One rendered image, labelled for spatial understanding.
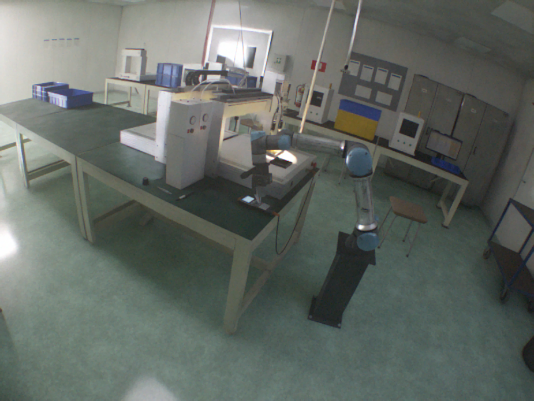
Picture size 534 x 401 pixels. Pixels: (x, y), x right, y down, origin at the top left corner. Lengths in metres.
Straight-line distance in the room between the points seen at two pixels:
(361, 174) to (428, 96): 4.13
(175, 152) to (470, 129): 4.92
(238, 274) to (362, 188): 0.72
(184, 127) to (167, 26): 6.75
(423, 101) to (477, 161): 1.49
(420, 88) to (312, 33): 2.38
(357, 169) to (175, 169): 0.93
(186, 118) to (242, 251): 0.70
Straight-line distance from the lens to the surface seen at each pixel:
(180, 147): 1.51
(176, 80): 5.47
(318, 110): 4.26
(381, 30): 5.86
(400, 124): 4.14
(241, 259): 1.35
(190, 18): 7.61
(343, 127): 4.16
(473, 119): 5.52
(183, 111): 1.46
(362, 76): 5.76
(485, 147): 5.66
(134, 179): 1.70
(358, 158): 1.29
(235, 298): 1.53
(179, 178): 1.57
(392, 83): 5.72
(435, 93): 5.35
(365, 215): 1.43
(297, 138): 1.45
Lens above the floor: 1.49
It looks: 28 degrees down
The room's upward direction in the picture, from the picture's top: 12 degrees clockwise
